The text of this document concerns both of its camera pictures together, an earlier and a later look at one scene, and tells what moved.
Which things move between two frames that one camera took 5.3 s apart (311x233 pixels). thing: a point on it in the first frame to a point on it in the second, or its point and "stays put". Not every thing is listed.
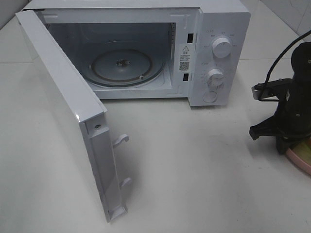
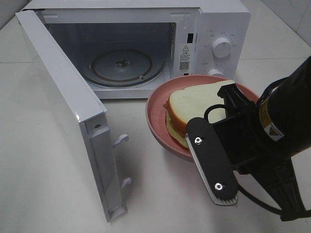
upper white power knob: (221, 47) stays put
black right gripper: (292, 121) to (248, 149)
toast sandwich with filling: (303, 150) to (185, 104)
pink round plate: (300, 162) to (156, 114)
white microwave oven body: (198, 50) stays put
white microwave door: (98, 144) stays put
